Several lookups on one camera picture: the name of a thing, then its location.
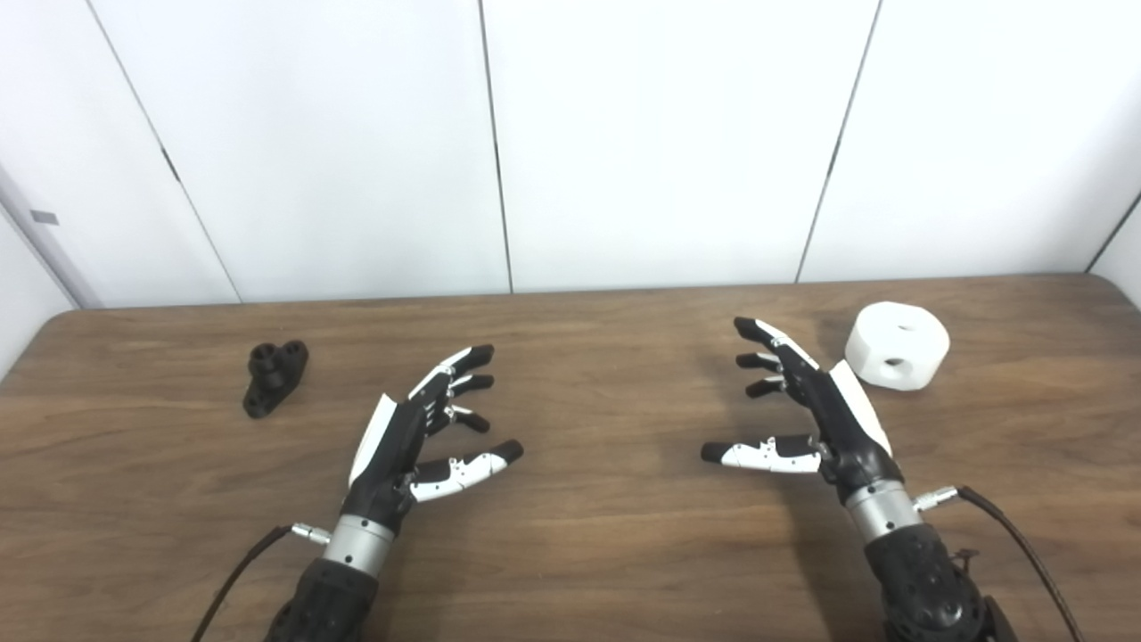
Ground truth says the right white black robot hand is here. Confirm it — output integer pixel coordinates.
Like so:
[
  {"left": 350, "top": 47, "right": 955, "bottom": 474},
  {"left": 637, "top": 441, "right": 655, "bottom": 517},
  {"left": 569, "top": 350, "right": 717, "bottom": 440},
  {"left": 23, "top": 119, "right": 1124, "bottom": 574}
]
[{"left": 701, "top": 317, "right": 905, "bottom": 503}]

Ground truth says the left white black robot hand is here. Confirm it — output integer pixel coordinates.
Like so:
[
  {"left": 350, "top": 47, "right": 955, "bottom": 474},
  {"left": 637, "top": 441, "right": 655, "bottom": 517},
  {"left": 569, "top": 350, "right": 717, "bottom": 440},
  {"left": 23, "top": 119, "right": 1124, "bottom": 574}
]
[{"left": 341, "top": 344, "right": 525, "bottom": 534}]

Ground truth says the round white plastic piece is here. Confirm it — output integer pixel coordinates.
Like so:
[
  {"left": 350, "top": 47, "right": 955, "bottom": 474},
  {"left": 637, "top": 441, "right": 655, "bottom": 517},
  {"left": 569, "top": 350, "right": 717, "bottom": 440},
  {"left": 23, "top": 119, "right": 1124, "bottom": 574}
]
[{"left": 844, "top": 301, "right": 951, "bottom": 392}]

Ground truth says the black plastic holder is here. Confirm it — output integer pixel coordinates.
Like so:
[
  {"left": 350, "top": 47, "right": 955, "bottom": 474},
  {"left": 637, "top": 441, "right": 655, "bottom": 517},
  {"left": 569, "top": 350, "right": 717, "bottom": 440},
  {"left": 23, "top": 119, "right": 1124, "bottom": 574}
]
[{"left": 242, "top": 340, "right": 310, "bottom": 420}]

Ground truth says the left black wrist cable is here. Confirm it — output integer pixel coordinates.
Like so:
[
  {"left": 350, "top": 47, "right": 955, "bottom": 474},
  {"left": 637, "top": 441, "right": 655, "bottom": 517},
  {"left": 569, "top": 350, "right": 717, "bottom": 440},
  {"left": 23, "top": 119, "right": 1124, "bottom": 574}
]
[{"left": 190, "top": 524, "right": 332, "bottom": 642}]

